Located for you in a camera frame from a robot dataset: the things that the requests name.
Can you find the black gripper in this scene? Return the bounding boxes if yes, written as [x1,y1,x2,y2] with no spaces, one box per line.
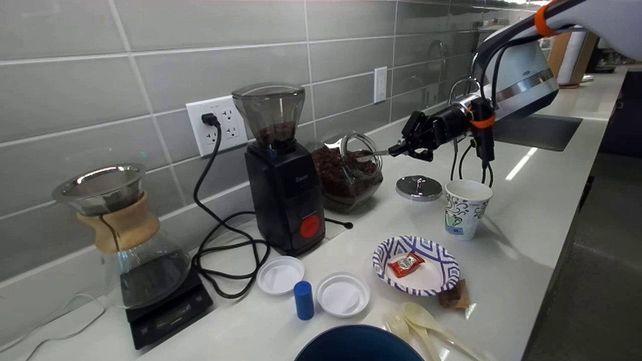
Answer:
[387,105,471,162]

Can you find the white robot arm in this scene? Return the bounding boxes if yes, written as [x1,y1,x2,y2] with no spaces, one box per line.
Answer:
[387,0,642,162]

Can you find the patterned paper cup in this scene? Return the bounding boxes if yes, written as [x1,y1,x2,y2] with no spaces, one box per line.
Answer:
[443,180,493,241]

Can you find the glass jar with coffee beans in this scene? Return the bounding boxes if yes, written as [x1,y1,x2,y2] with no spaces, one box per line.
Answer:
[313,134,382,212]

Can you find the black coffee grinder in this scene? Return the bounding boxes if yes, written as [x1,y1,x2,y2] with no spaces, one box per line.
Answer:
[233,83,325,256]

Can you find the glass pour-over coffee maker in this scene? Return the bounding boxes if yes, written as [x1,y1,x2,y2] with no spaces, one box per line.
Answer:
[52,162,188,308]

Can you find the silver jar lid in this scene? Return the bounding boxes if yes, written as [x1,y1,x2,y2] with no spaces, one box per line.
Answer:
[394,175,440,200]

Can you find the blue patterned paper plate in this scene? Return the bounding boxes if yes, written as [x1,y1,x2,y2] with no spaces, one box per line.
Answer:
[370,235,461,297]

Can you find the red sauce packet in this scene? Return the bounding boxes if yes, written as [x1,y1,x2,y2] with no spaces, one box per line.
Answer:
[387,252,422,278]

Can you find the brown food piece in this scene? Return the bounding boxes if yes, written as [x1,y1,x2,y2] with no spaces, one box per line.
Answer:
[436,281,469,310]

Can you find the white round lid right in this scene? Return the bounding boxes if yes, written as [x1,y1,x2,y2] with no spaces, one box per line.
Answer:
[317,273,370,316]

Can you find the wooden disposable cutlery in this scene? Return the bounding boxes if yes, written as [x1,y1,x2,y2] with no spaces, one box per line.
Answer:
[385,302,485,361]

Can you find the small blue cylinder cap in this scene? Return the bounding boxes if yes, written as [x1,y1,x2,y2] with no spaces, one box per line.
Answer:
[292,281,314,321]

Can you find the dark blue bowl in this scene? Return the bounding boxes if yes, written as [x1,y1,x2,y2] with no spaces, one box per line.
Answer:
[295,325,422,361]

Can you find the black kitchen scale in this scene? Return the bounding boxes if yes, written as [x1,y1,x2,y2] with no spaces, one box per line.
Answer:
[125,273,215,349]

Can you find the white light switch plate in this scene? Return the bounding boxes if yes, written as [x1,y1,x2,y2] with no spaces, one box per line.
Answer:
[373,66,387,102]

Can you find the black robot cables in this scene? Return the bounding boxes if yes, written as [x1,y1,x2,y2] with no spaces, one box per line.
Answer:
[446,38,510,189]

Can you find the black power cord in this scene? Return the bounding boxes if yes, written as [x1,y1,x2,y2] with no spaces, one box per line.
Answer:
[190,113,272,300]

